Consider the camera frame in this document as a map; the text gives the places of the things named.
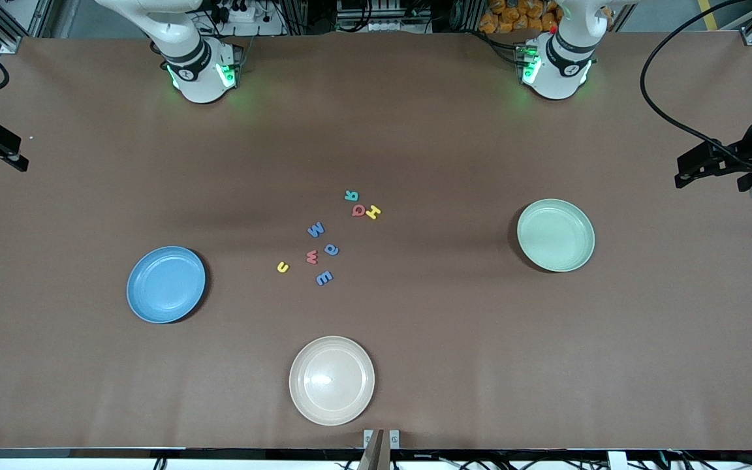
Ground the green plate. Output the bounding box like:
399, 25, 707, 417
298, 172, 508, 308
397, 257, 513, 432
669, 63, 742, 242
517, 198, 595, 273

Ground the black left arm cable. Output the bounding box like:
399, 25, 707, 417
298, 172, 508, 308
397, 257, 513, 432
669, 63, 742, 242
640, 0, 752, 172

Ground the white power strip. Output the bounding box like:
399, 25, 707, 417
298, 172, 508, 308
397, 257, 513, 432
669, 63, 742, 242
210, 0, 285, 37

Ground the beige plate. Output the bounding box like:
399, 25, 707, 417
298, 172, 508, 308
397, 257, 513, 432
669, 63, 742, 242
289, 336, 375, 426

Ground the blue plate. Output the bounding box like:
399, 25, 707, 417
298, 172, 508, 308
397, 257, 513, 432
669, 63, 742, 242
127, 246, 207, 324

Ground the metal table edge bracket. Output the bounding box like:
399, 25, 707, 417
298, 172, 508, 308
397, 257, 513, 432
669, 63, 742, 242
363, 429, 401, 470

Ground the brown table cover sheet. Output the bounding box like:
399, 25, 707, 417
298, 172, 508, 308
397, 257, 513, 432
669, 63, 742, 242
0, 31, 752, 451

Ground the grey equipment rack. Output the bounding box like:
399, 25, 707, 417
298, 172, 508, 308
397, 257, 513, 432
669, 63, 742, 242
336, 0, 434, 35

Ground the orange packets pile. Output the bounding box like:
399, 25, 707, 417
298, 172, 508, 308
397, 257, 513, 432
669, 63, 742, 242
479, 0, 561, 35

